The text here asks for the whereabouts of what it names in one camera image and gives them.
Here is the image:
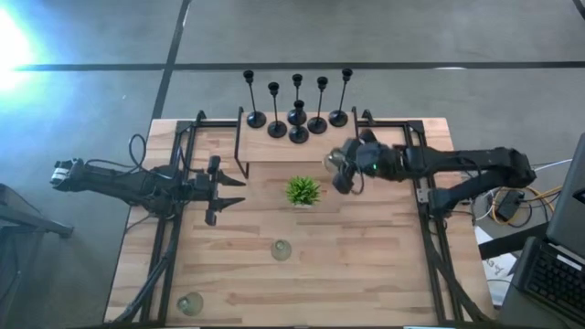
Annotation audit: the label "black computer keyboard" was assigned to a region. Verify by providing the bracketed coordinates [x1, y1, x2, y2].
[523, 246, 585, 319]

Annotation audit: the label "black side table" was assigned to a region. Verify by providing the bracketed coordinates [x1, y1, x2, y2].
[0, 182, 75, 329]

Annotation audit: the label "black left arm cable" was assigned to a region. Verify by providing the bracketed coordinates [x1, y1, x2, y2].
[84, 133, 150, 177]

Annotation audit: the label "ribbed clear glass candle holder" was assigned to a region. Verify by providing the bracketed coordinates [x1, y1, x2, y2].
[270, 239, 293, 262]
[323, 149, 347, 174]
[175, 292, 205, 317]

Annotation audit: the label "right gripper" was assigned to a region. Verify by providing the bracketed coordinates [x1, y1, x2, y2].
[331, 129, 401, 196]

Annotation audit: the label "wooden shelf riser black frame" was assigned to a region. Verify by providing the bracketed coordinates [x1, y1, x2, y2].
[233, 105, 362, 180]

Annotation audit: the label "green artificial plant white pot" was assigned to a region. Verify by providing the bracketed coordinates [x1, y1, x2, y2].
[284, 175, 323, 209]

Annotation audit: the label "black power adapter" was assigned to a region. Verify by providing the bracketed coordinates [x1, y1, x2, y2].
[496, 189, 526, 221]

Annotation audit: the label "black metal rig frame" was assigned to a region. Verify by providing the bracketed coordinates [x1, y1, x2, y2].
[109, 108, 497, 326]

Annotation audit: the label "large computer monitor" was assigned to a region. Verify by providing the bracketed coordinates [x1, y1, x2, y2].
[545, 132, 585, 260]

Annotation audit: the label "black metal candlestick holder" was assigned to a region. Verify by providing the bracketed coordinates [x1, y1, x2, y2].
[327, 68, 354, 129]
[286, 73, 308, 127]
[242, 69, 268, 130]
[288, 99, 311, 145]
[267, 81, 289, 140]
[306, 76, 329, 135]

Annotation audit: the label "white paper sheets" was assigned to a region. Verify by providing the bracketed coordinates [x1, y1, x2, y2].
[473, 226, 520, 305]

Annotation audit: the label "yellow cable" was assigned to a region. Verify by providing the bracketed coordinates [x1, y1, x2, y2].
[488, 184, 564, 228]

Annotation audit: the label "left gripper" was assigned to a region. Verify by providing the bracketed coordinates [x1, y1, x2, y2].
[182, 154, 248, 228]

